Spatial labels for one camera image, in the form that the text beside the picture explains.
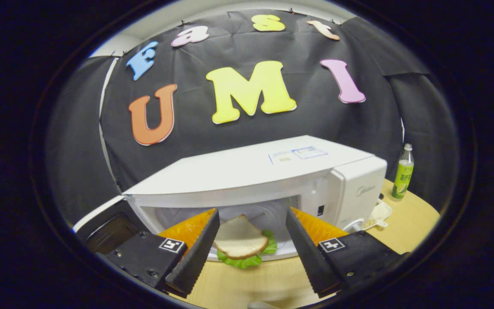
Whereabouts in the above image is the white divided snack plate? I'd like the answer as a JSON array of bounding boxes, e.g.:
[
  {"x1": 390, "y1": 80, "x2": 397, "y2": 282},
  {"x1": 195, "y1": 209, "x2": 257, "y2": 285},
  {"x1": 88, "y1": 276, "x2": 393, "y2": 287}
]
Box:
[{"x1": 356, "y1": 199, "x2": 393, "y2": 231}]

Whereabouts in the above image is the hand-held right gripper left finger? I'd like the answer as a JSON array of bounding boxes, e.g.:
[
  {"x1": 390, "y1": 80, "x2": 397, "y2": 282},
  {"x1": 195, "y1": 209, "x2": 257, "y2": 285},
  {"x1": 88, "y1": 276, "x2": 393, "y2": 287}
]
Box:
[{"x1": 97, "y1": 208, "x2": 221, "y2": 297}]

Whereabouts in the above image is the green label drink bottle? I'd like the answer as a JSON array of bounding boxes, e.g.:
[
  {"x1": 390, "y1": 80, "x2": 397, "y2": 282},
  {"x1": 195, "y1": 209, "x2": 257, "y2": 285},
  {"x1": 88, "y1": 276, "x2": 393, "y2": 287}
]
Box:
[{"x1": 392, "y1": 143, "x2": 415, "y2": 200}]

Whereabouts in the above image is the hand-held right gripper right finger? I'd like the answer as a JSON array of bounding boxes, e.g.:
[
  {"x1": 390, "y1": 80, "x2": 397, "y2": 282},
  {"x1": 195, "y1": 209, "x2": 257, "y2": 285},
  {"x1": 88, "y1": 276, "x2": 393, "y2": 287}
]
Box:
[{"x1": 285, "y1": 207, "x2": 406, "y2": 299}]

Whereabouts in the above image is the sandwich with lettuce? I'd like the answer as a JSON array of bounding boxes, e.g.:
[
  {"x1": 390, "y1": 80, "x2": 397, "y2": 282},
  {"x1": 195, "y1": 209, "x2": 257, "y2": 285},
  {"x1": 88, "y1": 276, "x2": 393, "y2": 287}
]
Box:
[{"x1": 213, "y1": 215, "x2": 278, "y2": 270}]

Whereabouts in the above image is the black backdrop cloth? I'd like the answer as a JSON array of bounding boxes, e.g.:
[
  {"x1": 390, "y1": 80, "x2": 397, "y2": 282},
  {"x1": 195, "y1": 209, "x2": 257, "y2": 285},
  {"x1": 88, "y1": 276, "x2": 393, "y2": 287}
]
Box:
[{"x1": 45, "y1": 9, "x2": 460, "y2": 228}]

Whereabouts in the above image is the white microwave oven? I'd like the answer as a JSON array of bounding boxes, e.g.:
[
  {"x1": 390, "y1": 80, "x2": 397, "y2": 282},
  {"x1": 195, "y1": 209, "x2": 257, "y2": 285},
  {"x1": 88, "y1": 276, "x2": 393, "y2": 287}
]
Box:
[{"x1": 72, "y1": 135, "x2": 388, "y2": 261}]

